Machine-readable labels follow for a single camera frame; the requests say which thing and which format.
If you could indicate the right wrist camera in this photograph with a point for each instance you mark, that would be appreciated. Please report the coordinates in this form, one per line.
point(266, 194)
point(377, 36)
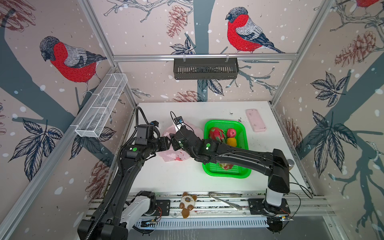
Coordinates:
point(179, 123)

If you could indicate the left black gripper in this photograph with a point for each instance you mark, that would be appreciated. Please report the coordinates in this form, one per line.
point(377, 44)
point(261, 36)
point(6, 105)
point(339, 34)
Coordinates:
point(165, 143)

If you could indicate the small pink dragon fruit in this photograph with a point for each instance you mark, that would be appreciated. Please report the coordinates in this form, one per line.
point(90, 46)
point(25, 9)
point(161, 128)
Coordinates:
point(225, 165)

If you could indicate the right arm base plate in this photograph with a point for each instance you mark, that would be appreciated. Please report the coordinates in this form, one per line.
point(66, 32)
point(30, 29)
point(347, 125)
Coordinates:
point(261, 207)

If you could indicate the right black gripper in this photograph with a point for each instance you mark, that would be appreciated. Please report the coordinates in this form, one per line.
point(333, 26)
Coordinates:
point(176, 139)

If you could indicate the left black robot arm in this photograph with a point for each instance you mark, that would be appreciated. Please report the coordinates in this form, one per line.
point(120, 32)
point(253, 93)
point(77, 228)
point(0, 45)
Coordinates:
point(107, 223)

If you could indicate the green plastic basket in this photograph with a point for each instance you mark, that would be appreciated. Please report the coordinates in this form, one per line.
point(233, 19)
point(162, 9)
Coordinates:
point(216, 170)

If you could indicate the red fruit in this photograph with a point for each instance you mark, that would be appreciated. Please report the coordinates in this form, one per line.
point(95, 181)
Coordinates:
point(217, 134)

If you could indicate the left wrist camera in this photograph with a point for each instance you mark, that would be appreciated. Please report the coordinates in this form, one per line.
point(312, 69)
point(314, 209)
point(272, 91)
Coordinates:
point(155, 123)

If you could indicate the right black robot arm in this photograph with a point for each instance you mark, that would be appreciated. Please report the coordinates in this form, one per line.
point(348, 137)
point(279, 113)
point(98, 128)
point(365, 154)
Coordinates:
point(274, 165)

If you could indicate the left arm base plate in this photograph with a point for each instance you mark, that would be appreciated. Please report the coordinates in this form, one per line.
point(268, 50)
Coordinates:
point(162, 208)

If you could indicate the small glass jar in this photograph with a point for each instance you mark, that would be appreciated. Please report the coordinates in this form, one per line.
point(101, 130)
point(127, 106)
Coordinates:
point(291, 163)

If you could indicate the brown plush toy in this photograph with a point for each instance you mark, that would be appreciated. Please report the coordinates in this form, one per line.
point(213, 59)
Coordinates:
point(187, 204)

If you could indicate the pink plastic bag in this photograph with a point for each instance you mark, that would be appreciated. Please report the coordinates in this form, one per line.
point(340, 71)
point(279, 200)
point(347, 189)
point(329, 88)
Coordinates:
point(179, 155)

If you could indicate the orange fruit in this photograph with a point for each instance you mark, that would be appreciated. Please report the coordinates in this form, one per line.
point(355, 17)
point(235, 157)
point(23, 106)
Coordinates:
point(232, 142)

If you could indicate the grey flat cable strip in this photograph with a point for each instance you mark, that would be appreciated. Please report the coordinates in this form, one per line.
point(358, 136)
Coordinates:
point(224, 198)

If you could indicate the white wire mesh shelf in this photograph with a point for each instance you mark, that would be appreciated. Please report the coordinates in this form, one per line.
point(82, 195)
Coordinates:
point(99, 112)

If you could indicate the red apple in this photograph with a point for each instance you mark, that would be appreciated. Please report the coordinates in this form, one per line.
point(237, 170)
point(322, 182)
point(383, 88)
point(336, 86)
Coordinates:
point(231, 133)

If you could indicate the black hanging wall basket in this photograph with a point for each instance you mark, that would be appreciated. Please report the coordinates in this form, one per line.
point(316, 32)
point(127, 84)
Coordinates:
point(206, 68)

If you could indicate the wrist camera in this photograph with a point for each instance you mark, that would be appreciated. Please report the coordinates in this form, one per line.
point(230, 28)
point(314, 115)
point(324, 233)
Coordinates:
point(179, 123)
point(155, 123)

